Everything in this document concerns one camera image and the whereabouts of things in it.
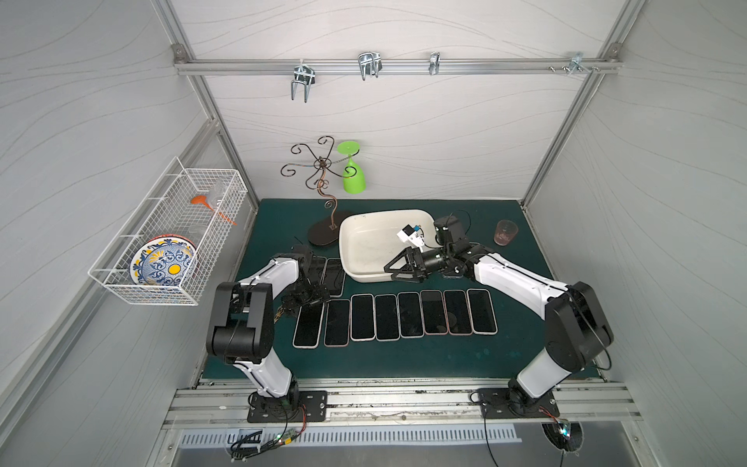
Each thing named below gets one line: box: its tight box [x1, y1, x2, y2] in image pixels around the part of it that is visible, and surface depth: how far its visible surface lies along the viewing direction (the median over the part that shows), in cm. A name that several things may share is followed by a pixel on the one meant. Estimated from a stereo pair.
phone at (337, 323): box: [322, 298, 352, 348], surface depth 88 cm
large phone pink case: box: [420, 289, 449, 335], surface depth 92 cm
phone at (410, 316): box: [395, 291, 426, 339], surface depth 92 cm
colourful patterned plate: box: [129, 233, 198, 287], surface depth 62 cm
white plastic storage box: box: [339, 209, 439, 284], surface depth 109 cm
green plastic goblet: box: [336, 141, 367, 195], surface depth 97 cm
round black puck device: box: [541, 421, 584, 453], surface depth 73 cm
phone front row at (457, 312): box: [442, 288, 474, 336], surface depth 94 cm
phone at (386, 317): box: [373, 293, 400, 342], surface depth 90 cm
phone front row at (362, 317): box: [350, 292, 377, 342], surface depth 90 cm
